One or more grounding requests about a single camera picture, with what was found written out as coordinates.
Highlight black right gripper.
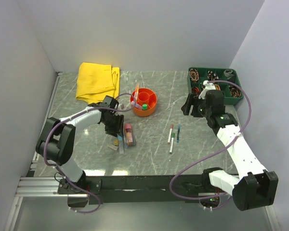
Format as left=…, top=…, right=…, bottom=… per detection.
left=181, top=93, right=212, bottom=118

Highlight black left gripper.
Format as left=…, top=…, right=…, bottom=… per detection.
left=102, top=113, right=124, bottom=137

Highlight light blue cap highlighter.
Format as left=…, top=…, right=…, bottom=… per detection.
left=117, top=135, right=124, bottom=154

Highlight purple highlighter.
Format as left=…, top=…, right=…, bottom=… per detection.
left=131, top=101, right=142, bottom=110

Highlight brown cap white marker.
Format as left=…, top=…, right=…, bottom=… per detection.
left=167, top=124, right=173, bottom=144

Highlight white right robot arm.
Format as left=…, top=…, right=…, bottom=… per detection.
left=181, top=90, right=278, bottom=211

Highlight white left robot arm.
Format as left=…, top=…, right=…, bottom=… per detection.
left=36, top=96, right=124, bottom=193

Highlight pink lid marker tube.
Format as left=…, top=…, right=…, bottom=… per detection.
left=123, top=123, right=136, bottom=148

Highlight blue transparent pen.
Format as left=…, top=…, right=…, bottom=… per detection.
left=177, top=123, right=181, bottom=143

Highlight grey tan eraser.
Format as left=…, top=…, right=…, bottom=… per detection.
left=108, top=144, right=118, bottom=151

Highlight green cap white marker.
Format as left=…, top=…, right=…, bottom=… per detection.
left=169, top=132, right=175, bottom=154

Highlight green compartment tray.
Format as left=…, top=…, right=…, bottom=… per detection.
left=187, top=67, right=244, bottom=105

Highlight orange round pen holder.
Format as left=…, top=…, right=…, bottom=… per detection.
left=132, top=88, right=158, bottom=117

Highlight yellow folded cloth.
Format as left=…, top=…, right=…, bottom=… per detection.
left=76, top=63, right=120, bottom=104

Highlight black base beam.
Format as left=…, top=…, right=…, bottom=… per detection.
left=57, top=174, right=223, bottom=205

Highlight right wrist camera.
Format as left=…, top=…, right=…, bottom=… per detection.
left=198, top=80, right=216, bottom=100

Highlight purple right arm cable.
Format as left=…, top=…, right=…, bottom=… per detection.
left=170, top=80, right=252, bottom=211

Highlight aluminium rail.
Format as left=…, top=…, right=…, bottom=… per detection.
left=14, top=174, right=270, bottom=198

